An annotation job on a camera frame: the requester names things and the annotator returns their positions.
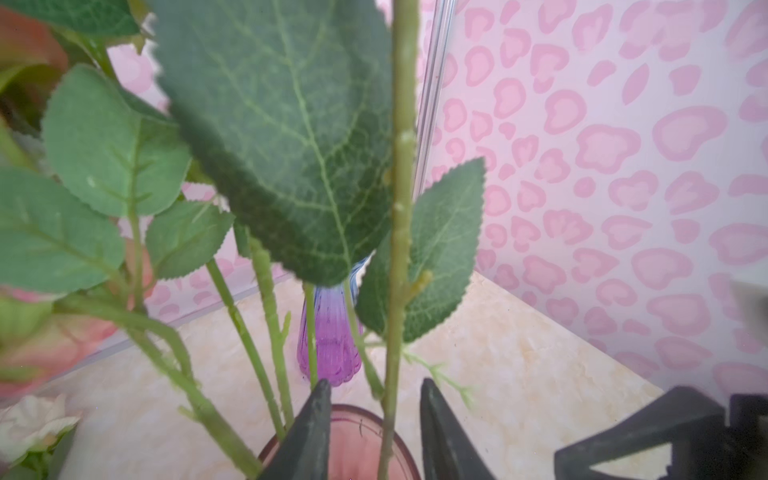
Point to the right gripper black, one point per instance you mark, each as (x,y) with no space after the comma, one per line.
(694,426)

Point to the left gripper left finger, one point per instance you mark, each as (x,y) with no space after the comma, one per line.
(304,451)

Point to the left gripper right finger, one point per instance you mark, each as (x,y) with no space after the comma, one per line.
(446,449)

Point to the red grey glass vase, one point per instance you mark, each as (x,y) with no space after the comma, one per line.
(355,442)

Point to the green flower stem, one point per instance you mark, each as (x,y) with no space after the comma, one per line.
(413,116)

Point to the pink spray rose stem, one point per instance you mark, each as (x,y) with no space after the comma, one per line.
(92,211)

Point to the purple glass vase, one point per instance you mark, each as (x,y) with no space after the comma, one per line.
(338,359)

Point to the cream white rose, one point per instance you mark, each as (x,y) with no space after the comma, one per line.
(34,424)

